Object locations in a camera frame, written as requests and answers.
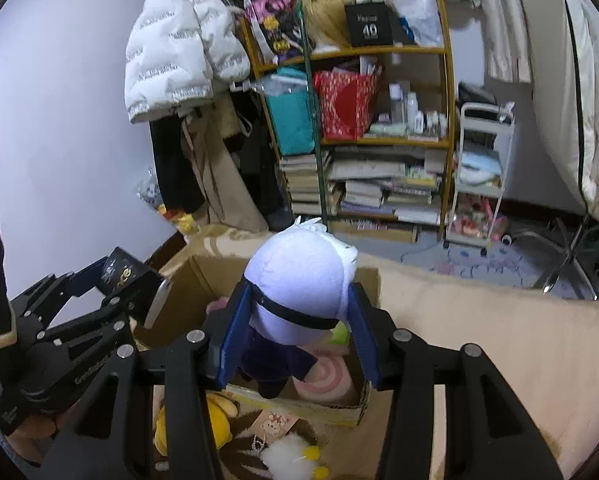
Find pile of flat books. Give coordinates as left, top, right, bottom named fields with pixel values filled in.
left=329, top=146, right=447, bottom=226

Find dark hanging garment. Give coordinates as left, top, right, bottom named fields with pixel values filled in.
left=230, top=90, right=293, bottom=231

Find green metal pole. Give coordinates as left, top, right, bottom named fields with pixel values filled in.
left=296, top=0, right=333, bottom=228

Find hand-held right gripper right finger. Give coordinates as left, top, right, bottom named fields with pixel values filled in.
left=347, top=282, right=565, bottom=480

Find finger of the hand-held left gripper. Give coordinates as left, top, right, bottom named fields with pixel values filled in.
left=10, top=255, right=113, bottom=321
left=30, top=292, right=148, bottom=356

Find cardboard box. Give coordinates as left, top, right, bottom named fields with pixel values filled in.
left=132, top=252, right=383, bottom=428

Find red gift bag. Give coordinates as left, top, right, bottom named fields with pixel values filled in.
left=313, top=67, right=380, bottom=142

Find pink frilly pouch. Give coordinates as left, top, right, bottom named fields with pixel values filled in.
left=252, top=409, right=300, bottom=442

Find clear plastic bag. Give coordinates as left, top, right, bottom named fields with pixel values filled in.
left=252, top=72, right=307, bottom=98

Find white fluffy plush toy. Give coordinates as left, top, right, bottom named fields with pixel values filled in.
left=260, top=432, right=330, bottom=480

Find wooden shelf unit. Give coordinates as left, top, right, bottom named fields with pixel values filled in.
left=240, top=0, right=457, bottom=241

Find beige hanging coat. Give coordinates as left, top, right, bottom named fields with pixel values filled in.
left=180, top=95, right=270, bottom=233

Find light blue cloth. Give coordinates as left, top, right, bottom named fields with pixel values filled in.
left=457, top=152, right=503, bottom=183

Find pink packaged toys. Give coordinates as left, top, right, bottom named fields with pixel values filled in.
left=452, top=197, right=505, bottom=241

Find white puffer jacket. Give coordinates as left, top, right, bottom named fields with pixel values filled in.
left=124, top=0, right=253, bottom=125

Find teal bag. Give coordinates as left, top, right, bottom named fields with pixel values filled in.
left=264, top=67, right=316, bottom=157

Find white-haired blindfolded plush doll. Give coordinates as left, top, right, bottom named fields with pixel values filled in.
left=234, top=217, right=357, bottom=401

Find black pink printed tote bag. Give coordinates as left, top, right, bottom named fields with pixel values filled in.
left=244, top=0, right=307, bottom=66

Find cluster of cosmetic bottles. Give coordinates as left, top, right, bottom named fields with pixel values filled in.
left=379, top=80, right=453, bottom=141

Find white plastic bag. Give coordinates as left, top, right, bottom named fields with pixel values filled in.
left=379, top=0, right=445, bottom=47

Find stack of books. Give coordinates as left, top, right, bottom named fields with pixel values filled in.
left=280, top=152, right=335, bottom=217

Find plastic bag of toys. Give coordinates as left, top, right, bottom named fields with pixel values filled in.
left=137, top=167, right=200, bottom=236

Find white trolley cart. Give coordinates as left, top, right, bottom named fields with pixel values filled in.
left=443, top=101, right=516, bottom=256

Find yellow plush toy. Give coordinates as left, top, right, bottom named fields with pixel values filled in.
left=154, top=392, right=240, bottom=461

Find black tissue packet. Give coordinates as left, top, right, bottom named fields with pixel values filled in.
left=97, top=246, right=174, bottom=331

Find black box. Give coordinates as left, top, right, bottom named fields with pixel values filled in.
left=343, top=2, right=394, bottom=48

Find pink swirl roll plush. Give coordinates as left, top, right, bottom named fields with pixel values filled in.
left=292, top=355, right=355, bottom=403

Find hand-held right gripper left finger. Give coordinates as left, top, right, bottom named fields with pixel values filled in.
left=40, top=280, right=260, bottom=480

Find patterned floor mat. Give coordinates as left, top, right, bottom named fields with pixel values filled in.
left=399, top=240, right=545, bottom=286

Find black hanging coat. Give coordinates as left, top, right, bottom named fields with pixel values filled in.
left=150, top=115, right=205, bottom=216

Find blonde wig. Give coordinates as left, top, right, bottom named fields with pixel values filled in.
left=302, top=0, right=353, bottom=53

